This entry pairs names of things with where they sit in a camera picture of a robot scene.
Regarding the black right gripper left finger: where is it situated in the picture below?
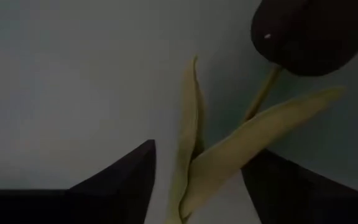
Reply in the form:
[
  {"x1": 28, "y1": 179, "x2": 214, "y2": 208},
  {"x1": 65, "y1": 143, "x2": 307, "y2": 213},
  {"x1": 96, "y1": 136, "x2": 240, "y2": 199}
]
[{"x1": 0, "y1": 139, "x2": 157, "y2": 224}]

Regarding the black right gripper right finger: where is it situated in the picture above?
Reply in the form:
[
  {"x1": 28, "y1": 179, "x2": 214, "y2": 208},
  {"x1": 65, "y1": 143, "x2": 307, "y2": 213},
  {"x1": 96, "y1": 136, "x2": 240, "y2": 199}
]
[{"x1": 240, "y1": 148, "x2": 358, "y2": 224}]

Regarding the green table mat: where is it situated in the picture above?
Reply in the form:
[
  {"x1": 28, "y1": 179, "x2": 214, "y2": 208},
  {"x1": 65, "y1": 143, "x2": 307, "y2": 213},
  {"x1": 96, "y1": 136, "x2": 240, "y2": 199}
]
[{"x1": 0, "y1": 0, "x2": 358, "y2": 224}]

